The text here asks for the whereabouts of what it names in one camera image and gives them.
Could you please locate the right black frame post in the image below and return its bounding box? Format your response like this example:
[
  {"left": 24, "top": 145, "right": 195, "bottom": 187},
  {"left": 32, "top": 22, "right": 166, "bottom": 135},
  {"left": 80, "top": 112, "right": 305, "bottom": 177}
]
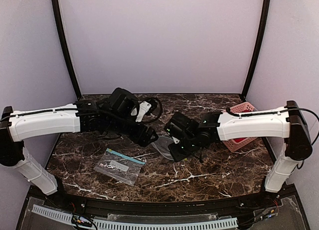
[{"left": 240, "top": 0, "right": 271, "bottom": 101}]

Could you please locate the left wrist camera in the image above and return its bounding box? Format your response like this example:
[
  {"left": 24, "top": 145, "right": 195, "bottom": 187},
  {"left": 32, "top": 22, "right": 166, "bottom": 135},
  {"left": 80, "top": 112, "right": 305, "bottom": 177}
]
[{"left": 131, "top": 97, "right": 163, "bottom": 124}]

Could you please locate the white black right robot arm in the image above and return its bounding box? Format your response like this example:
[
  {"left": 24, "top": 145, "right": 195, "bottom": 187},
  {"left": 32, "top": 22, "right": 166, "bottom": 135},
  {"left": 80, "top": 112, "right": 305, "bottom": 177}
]
[{"left": 164, "top": 101, "right": 315, "bottom": 193}]

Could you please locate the left black frame post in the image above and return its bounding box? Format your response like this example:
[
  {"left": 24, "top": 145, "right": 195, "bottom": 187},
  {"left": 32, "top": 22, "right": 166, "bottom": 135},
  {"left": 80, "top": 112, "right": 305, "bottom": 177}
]
[{"left": 51, "top": 0, "right": 82, "bottom": 100}]

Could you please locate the white slotted cable duct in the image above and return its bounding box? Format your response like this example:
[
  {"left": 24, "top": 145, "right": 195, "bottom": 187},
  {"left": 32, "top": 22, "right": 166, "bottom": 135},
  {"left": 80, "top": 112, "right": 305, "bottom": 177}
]
[{"left": 31, "top": 204, "right": 238, "bottom": 230}]

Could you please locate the large clear zip bag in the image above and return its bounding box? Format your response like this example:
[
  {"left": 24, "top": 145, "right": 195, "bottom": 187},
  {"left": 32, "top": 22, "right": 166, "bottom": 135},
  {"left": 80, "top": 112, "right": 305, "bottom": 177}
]
[{"left": 151, "top": 134, "right": 174, "bottom": 161}]

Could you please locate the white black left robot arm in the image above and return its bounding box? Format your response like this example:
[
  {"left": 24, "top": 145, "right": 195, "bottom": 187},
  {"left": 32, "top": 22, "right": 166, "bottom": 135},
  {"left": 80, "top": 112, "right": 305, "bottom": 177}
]
[{"left": 0, "top": 88, "right": 163, "bottom": 196}]

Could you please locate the small clear zip bag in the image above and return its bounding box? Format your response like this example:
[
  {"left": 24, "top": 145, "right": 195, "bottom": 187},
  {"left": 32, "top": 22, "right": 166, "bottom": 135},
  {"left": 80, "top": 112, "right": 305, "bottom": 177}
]
[{"left": 94, "top": 148, "right": 146, "bottom": 186}]

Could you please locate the pink plastic basket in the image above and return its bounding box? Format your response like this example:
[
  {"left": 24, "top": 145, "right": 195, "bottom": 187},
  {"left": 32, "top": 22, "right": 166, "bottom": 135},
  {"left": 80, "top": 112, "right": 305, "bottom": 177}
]
[{"left": 222, "top": 102, "right": 256, "bottom": 152}]

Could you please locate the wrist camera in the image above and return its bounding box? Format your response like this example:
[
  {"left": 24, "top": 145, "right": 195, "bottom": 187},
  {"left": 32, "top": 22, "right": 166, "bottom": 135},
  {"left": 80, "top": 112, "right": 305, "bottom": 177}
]
[
  {"left": 131, "top": 97, "right": 163, "bottom": 124},
  {"left": 164, "top": 112, "right": 199, "bottom": 140}
]

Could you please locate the red toy strawberry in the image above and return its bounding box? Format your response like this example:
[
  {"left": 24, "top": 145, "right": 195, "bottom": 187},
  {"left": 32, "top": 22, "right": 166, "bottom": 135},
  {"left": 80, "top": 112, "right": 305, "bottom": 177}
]
[{"left": 233, "top": 137, "right": 250, "bottom": 144}]

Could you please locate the black frame post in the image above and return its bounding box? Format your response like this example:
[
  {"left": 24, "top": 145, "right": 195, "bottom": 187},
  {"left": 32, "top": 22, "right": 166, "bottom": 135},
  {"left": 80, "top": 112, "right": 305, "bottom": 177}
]
[
  {"left": 240, "top": 0, "right": 271, "bottom": 101},
  {"left": 51, "top": 0, "right": 82, "bottom": 100}
]

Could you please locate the black front rail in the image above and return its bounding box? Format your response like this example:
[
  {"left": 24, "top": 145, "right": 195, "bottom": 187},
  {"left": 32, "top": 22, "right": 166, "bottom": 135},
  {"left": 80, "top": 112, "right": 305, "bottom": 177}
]
[{"left": 37, "top": 193, "right": 277, "bottom": 218}]

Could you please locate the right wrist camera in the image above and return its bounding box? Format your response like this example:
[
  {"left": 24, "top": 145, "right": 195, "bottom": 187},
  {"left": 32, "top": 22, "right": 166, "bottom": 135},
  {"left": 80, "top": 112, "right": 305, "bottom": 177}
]
[{"left": 164, "top": 112, "right": 199, "bottom": 140}]

